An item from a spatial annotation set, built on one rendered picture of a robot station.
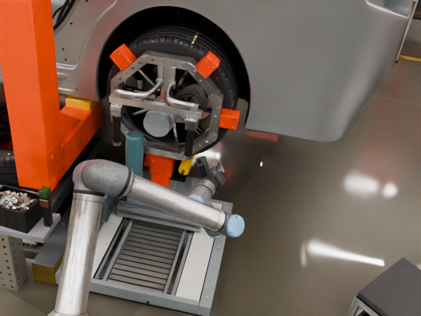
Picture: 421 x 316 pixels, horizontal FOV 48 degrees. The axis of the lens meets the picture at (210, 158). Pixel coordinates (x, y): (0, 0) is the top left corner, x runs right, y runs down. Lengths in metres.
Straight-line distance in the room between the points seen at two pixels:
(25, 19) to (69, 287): 0.99
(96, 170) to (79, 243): 0.28
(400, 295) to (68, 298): 1.46
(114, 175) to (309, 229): 1.70
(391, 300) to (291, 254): 0.74
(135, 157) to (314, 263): 1.23
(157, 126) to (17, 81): 0.62
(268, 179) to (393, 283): 1.31
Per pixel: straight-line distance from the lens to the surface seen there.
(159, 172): 2.48
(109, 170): 1.66
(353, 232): 3.15
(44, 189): 2.11
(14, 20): 1.95
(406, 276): 2.50
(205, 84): 2.19
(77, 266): 1.77
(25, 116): 2.13
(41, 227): 2.25
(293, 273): 2.75
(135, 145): 2.29
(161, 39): 2.25
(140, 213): 2.74
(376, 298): 2.33
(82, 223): 1.76
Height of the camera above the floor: 1.96
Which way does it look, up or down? 34 degrees down
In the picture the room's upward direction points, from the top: 8 degrees clockwise
